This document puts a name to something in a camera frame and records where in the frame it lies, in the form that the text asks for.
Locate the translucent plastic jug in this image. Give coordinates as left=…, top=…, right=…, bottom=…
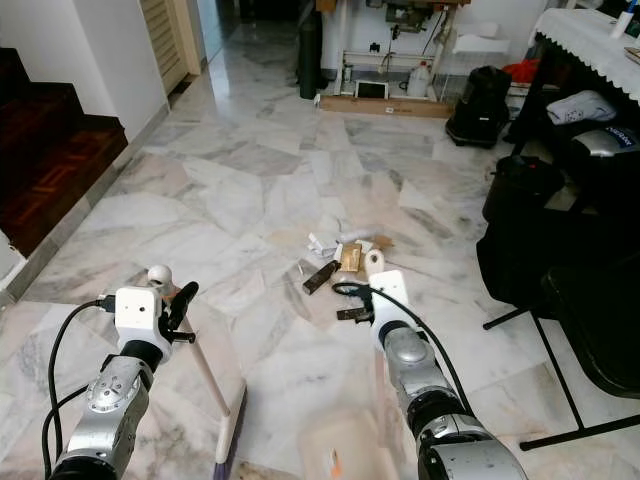
left=407, top=60, right=434, bottom=98

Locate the beige louvred door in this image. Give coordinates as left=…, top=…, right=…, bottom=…
left=140, top=0, right=203, bottom=96

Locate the white crumpled paper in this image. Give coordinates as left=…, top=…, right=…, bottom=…
left=307, top=218, right=361, bottom=257

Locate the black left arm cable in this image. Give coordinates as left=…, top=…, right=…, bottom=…
left=42, top=296, right=119, bottom=480

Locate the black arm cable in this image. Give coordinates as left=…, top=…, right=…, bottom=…
left=332, top=282, right=477, bottom=417
left=42, top=296, right=119, bottom=480

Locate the long dark brown wrapper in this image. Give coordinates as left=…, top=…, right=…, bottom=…
left=302, top=260, right=342, bottom=296

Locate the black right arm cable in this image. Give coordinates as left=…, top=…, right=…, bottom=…
left=332, top=282, right=477, bottom=417

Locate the white printed bag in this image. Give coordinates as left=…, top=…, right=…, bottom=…
left=547, top=90, right=618, bottom=126

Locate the black folding chair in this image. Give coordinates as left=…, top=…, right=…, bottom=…
left=480, top=262, right=640, bottom=452

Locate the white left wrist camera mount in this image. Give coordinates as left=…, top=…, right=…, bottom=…
left=115, top=287, right=169, bottom=347

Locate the beige long-handled dustpan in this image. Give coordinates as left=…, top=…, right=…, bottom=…
left=295, top=249, right=401, bottom=480

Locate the dark wooden staircase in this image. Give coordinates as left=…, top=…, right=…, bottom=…
left=0, top=48, right=129, bottom=259

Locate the golden tan wrapper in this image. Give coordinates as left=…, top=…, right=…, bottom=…
left=340, top=245, right=363, bottom=273

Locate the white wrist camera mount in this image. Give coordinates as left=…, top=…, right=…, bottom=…
left=368, top=270, right=411, bottom=331
left=115, top=287, right=169, bottom=347

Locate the beige long-handled broom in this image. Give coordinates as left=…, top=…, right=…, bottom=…
left=147, top=264, right=249, bottom=471

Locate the large black bag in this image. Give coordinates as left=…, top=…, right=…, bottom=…
left=475, top=155, right=640, bottom=311

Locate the flat brown cardboard box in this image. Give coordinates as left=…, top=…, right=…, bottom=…
left=318, top=94, right=453, bottom=119

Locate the table with white lace cloth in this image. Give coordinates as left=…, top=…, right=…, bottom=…
left=530, top=8, right=640, bottom=101

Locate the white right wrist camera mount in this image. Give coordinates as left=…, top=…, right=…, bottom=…
left=368, top=270, right=411, bottom=331

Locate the white sewing machine table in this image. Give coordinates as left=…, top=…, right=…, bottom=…
left=315, top=0, right=472, bottom=101

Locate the brown cardboard scrap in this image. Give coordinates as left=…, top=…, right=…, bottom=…
left=360, top=235, right=395, bottom=257

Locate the red cloth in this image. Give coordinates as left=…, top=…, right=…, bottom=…
left=503, top=58, right=541, bottom=85

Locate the silver grey case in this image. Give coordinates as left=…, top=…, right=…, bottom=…
left=572, top=128, right=640, bottom=158

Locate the black upright cylinder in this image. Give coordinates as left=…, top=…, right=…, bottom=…
left=297, top=18, right=323, bottom=101

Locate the white framed tablet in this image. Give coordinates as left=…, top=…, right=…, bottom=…
left=355, top=81, right=388, bottom=100

